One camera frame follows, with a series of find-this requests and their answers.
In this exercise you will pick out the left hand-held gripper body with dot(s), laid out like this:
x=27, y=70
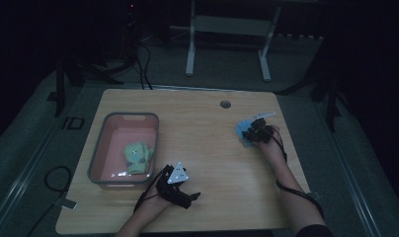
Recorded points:
x=178, y=174

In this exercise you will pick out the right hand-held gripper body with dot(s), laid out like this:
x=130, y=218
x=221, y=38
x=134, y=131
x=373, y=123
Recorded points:
x=261, y=131

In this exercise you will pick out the plain blue glove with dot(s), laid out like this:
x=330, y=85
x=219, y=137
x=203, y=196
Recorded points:
x=249, y=143

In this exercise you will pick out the green glove with face print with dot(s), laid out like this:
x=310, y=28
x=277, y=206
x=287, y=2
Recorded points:
x=135, y=158

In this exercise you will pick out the pink basin with grey rim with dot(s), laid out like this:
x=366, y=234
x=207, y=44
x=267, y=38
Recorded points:
x=118, y=138

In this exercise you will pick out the person's right hand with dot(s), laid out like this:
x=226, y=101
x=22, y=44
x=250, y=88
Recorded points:
x=275, y=148

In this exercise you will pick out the person's left hand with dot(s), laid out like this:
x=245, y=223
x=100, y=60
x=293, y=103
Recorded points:
x=154, y=203

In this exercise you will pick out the black metal stand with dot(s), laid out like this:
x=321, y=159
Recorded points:
x=331, y=95

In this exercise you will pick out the dark sleeve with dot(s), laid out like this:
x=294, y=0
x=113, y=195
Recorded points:
x=314, y=231

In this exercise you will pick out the black tripod stand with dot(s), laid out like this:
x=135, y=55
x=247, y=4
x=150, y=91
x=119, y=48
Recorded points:
x=75, y=70

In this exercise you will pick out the white metal desk frame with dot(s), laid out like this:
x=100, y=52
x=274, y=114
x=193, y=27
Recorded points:
x=232, y=24

